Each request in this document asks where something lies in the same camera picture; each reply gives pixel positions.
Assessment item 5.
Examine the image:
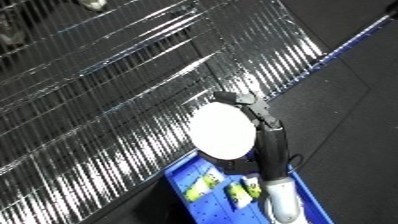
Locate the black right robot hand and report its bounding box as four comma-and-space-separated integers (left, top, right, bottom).
211, 90, 294, 183

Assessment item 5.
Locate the white paper cup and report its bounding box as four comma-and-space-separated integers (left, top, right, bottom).
186, 101, 260, 160

